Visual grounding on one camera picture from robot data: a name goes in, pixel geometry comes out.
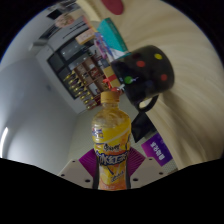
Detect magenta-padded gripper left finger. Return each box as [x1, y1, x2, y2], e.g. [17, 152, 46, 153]
[58, 148, 99, 190]

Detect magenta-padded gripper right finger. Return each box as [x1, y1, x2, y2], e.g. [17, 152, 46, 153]
[127, 147, 168, 190]

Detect yellow labelled drink bottle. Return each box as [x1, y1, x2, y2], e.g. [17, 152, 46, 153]
[91, 90, 132, 191]

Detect purple sign board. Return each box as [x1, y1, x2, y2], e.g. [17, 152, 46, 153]
[140, 132, 173, 167]

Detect ceiling light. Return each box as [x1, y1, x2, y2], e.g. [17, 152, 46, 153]
[0, 126, 10, 158]

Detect wooden shelf unit with trophies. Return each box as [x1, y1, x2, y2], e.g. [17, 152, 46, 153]
[63, 54, 116, 111]

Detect black mug with coloured dots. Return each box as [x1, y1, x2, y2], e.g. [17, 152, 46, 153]
[110, 44, 175, 113]

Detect yellow gift box red ribbon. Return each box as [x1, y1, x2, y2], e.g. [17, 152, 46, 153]
[101, 66, 124, 93]

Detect pale yellow envelope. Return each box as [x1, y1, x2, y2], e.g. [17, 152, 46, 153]
[74, 28, 98, 46]

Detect teal book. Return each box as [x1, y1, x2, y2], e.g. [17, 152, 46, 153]
[96, 17, 129, 59]

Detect pink potted flower plant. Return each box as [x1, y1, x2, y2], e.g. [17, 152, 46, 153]
[54, 13, 76, 29]

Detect flat round red coaster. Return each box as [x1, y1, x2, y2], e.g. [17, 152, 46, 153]
[100, 0, 125, 16]

